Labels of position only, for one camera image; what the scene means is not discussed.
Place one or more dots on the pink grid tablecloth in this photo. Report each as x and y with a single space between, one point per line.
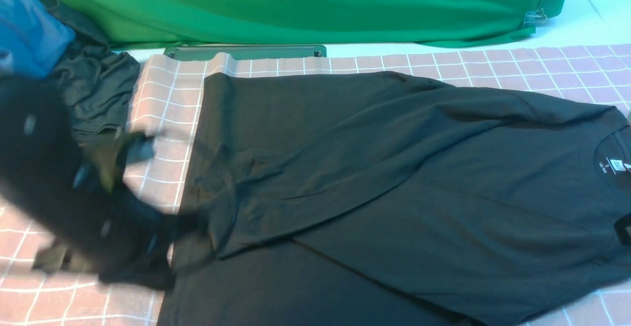
169 95

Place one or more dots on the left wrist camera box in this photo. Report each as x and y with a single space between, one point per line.
104 161

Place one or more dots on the green backdrop cloth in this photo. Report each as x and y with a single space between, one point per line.
455 24

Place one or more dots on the dark gray crumpled garment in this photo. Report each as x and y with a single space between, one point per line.
96 84

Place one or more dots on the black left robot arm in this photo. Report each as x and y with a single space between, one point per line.
100 226

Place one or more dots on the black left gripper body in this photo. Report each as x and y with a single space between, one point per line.
133 241

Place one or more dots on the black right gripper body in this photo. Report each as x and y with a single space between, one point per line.
623 229

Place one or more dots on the metal binder clip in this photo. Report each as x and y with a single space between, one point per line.
534 18

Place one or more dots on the dark gray long-sleeved shirt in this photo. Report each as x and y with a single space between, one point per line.
385 199

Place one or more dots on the blue garment in pile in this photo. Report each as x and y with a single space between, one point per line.
31 39

